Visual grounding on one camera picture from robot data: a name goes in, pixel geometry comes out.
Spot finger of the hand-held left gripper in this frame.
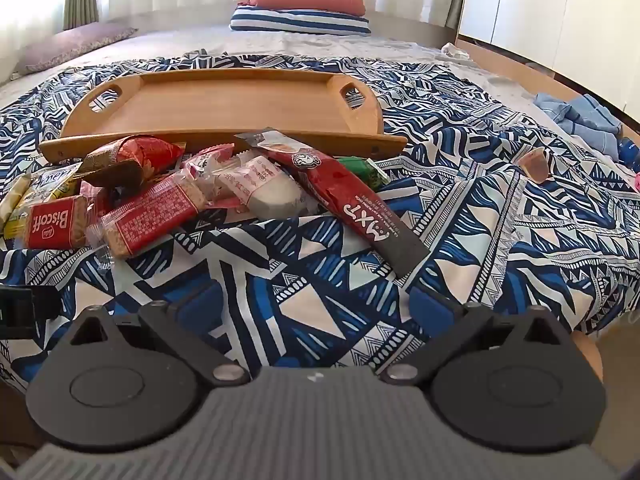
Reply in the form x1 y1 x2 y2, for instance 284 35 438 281
0 285 52 342

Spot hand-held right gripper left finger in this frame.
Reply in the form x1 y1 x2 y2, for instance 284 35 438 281
62 282 251 389

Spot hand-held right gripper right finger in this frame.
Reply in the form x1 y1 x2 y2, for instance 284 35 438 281
377 286 577 389

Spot red label cracker packet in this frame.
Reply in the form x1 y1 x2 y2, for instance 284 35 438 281
86 170 210 260

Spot red biscuit packet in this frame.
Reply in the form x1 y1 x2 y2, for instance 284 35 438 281
22 194 92 251

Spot clear packet with white cake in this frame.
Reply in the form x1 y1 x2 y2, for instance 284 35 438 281
220 156 321 222

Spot small beige biscuit packet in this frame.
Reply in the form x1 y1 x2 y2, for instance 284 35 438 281
0 174 32 221

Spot long red black stick packet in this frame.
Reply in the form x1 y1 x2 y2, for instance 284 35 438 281
234 129 432 277

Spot yellow snack packet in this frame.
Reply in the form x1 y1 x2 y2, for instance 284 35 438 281
2 161 85 240

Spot green snack packet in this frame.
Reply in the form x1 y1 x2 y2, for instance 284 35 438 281
336 156 392 192

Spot large red gold cake packet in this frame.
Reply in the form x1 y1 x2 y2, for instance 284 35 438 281
80 136 187 192

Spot wooden tray with handles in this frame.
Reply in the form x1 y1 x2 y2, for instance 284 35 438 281
39 69 408 163

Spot blue white patterned blanket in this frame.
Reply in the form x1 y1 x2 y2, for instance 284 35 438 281
0 50 640 396

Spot small red candy packet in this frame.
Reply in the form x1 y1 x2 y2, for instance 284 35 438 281
79 180 118 221

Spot brown jelly cup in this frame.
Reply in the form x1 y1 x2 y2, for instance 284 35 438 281
516 151 552 184

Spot light blue clothes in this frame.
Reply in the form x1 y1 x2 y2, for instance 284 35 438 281
532 92 626 157

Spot dark blue cloth item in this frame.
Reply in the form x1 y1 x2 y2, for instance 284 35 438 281
617 136 640 165

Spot bed with grey sheet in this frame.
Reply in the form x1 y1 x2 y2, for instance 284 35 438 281
0 19 640 171

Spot purple pillow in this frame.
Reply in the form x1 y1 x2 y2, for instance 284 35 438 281
17 24 138 75

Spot blue white striped pillow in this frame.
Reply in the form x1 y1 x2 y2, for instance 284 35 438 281
230 5 372 36

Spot white wardrobe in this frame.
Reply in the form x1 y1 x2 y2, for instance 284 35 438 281
457 0 640 116

